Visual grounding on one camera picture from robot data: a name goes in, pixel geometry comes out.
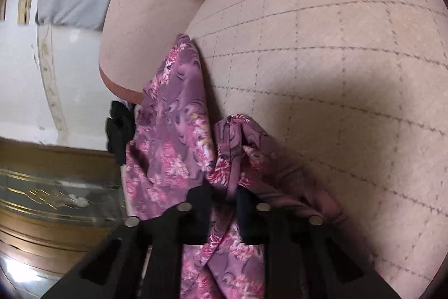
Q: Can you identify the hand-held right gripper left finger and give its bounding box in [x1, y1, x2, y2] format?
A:
[41, 184, 215, 299]

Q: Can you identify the pink quilted pillow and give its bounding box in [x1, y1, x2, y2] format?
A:
[99, 0, 225, 102]

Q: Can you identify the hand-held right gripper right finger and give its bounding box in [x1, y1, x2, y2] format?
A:
[237, 186, 404, 299]

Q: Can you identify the purple floral garment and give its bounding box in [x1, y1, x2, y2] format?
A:
[123, 34, 347, 299]

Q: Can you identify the wooden furniture with glass panel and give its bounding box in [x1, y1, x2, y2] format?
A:
[0, 137, 128, 286]

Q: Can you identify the black cloth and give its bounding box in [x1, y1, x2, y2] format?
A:
[106, 100, 139, 166]

